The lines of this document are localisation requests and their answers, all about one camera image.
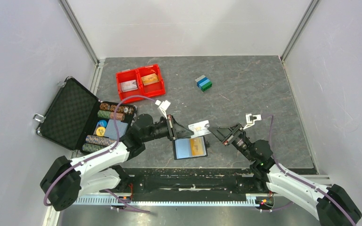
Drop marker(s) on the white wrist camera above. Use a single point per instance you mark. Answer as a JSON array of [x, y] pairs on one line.
[[162, 107], [251, 119]]

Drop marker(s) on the green purple chip roll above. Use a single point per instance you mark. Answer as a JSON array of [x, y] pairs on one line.
[[90, 148]]

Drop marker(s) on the left red bin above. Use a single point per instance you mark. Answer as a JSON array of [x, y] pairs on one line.
[[128, 75]]

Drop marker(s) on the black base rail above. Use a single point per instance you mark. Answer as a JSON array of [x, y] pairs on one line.
[[190, 184]]

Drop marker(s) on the aluminium toothed rail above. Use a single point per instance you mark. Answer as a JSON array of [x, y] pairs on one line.
[[96, 199]]

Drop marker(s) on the silver cards in bin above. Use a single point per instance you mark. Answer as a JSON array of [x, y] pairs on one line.
[[129, 85]]

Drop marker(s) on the blue orange chip roll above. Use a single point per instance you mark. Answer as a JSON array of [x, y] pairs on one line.
[[96, 140]]

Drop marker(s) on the yellow dealer chip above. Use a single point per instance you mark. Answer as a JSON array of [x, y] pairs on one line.
[[100, 131]]

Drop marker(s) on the grey blue green block stack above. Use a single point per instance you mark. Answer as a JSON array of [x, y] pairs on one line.
[[203, 83]]

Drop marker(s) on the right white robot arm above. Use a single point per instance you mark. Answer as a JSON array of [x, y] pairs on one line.
[[330, 205]]

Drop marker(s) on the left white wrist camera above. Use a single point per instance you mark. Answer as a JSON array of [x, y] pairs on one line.
[[162, 107]]

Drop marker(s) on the blue round chip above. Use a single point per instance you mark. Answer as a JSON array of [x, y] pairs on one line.
[[102, 123]]

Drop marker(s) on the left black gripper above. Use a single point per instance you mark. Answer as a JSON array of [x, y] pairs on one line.
[[181, 131]]

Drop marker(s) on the orange VIP card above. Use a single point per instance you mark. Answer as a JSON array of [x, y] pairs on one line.
[[198, 146]]

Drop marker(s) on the red bin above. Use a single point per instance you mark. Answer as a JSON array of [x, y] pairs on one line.
[[128, 75], [156, 89]]

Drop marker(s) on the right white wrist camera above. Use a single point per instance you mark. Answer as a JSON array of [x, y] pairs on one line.
[[251, 119]]

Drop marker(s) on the blue playing card deck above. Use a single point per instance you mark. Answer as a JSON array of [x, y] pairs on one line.
[[115, 128]]

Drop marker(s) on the gold cards in bin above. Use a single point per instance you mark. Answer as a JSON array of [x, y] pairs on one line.
[[149, 79]]

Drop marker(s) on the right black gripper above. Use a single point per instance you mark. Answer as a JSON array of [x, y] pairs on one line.
[[221, 133]]

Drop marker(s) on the right red bin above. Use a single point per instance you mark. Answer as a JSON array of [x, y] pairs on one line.
[[156, 89]]

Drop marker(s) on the black poker chip case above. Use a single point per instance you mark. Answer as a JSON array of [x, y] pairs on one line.
[[72, 116]]

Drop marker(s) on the orange brown chip roll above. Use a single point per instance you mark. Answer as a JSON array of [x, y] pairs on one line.
[[125, 109]]

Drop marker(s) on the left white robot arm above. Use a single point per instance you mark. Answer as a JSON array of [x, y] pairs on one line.
[[66, 180]]

